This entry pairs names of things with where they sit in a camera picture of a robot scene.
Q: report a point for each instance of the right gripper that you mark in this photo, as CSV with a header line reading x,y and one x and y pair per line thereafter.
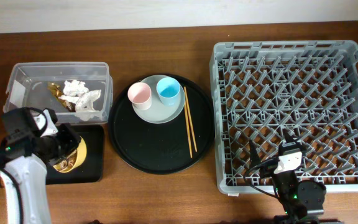
x,y
268,168

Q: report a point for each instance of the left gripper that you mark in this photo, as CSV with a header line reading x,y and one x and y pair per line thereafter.
x,y
65,131

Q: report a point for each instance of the food scraps pile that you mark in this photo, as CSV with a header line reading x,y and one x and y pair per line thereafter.
x,y
65,165

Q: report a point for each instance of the yellow bowl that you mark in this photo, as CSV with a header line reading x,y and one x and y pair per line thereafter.
x,y
79,154

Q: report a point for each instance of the gold snack wrapper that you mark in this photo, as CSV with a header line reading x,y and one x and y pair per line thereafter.
x,y
57,93

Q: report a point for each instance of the white tissue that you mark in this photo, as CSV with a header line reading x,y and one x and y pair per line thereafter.
x,y
79,99

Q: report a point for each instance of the wooden chopstick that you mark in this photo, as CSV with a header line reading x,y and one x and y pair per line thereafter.
x,y
187,124
192,131

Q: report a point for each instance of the grey round plate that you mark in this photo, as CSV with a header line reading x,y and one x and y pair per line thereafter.
x,y
158,112

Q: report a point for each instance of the blue plastic cup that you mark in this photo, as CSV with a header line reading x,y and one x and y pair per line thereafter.
x,y
168,90

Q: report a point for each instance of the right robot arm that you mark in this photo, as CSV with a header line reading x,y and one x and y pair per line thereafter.
x,y
303,200

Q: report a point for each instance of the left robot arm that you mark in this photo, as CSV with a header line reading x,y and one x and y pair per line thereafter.
x,y
21,171

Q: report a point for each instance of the clear plastic waste bin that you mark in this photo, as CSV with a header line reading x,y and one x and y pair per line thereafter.
x,y
27,87

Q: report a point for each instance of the grey plastic dishwasher rack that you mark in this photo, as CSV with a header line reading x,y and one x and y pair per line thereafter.
x,y
309,88

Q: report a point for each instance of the black rectangular tray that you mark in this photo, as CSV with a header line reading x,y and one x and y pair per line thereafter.
x,y
91,169

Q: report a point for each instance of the pink plastic cup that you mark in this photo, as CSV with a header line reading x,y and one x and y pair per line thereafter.
x,y
140,95

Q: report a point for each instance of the black round serving tray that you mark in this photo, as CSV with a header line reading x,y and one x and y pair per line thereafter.
x,y
161,148

